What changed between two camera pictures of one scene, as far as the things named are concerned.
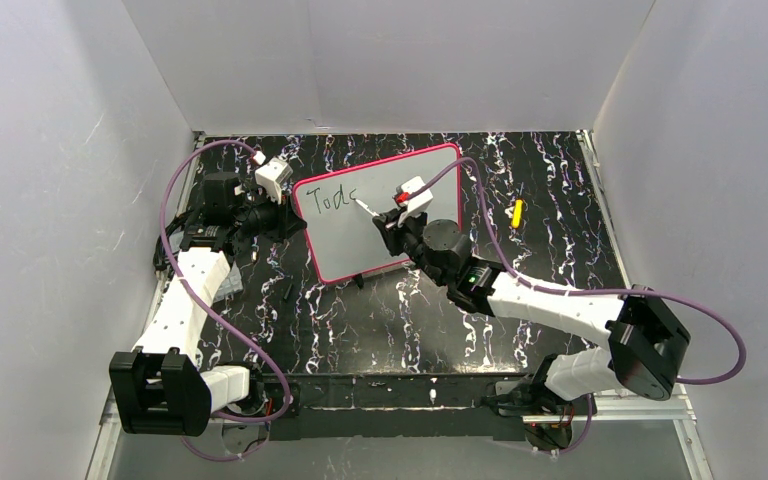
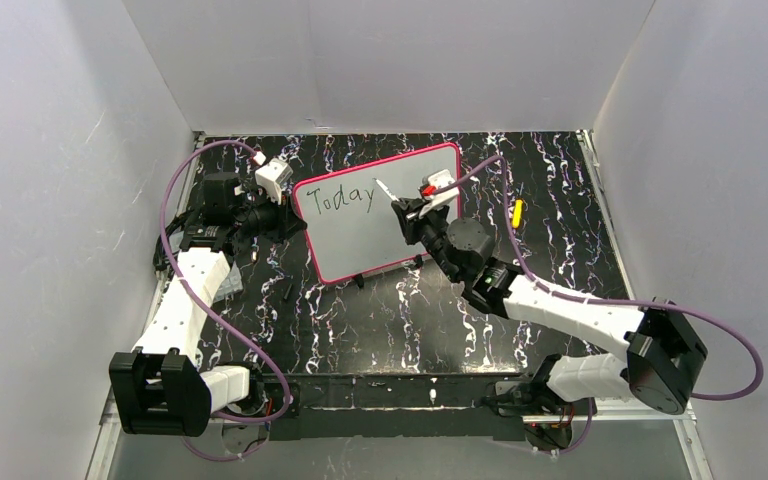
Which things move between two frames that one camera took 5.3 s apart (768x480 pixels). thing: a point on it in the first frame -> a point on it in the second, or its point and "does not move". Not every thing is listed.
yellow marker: x=517 y=212 does not move
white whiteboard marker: x=365 y=206 -> x=388 y=191
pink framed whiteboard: x=341 y=237 does not move
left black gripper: x=283 y=220 does not move
